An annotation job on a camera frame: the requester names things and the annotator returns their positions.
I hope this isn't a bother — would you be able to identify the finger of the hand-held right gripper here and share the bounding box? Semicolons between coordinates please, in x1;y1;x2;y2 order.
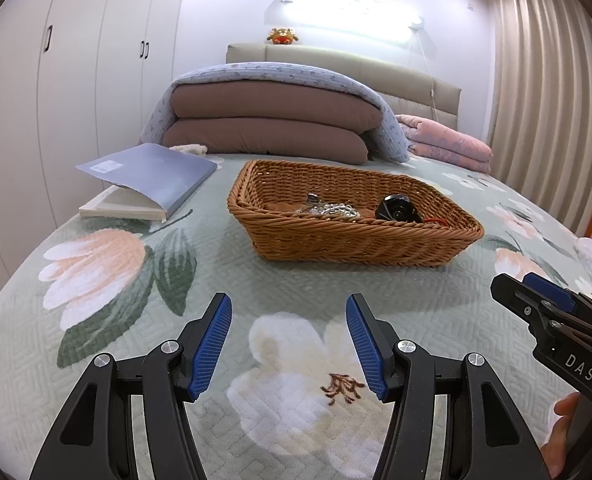
490;273;584;342
522;272;592;342

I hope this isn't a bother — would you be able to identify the long clear bead bracelet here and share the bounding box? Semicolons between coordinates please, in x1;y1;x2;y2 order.
320;202;362;220

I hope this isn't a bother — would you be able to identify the open book with blue cover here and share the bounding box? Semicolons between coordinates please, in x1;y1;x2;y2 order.
75;142;219;224

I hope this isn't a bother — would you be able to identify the black round object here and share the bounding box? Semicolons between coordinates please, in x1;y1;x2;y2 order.
374;193;425;224

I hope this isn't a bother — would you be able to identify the brown pillow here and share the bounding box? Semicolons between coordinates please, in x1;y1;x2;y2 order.
162;117;371;165
170;80;383;134

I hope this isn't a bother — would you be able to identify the brown wicker basket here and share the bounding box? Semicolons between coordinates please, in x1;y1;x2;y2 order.
227;159;485;267

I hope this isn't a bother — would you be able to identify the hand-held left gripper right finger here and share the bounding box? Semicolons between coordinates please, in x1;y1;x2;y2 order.
345;293;551;480

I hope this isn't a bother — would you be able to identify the person's right hand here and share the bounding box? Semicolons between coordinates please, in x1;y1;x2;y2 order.
542;392;584;479

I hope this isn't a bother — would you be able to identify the beige curtain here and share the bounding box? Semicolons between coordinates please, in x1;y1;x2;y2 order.
482;0;592;227

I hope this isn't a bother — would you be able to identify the folded pink blanket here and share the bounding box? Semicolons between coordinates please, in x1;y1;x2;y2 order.
395;113;494;176

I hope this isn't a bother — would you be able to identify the white wardrobe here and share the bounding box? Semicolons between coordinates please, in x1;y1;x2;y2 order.
0;0;187;313

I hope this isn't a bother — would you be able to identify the beige padded headboard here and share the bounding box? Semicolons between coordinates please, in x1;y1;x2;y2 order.
226;42;462;135

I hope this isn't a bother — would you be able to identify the green floral bedspread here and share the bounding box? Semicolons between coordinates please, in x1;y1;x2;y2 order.
0;152;592;480

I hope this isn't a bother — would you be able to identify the white fluffy cloth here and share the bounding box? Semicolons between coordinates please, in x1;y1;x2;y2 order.
168;142;209;157

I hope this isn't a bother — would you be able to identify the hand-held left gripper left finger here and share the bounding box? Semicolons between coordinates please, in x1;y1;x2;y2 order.
28;292;233;480

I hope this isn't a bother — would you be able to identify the brown plush toy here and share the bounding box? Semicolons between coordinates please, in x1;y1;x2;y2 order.
268;27;301;46

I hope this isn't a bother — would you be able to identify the blue patterned quilt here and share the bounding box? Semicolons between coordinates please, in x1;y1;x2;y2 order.
139;61;411;164

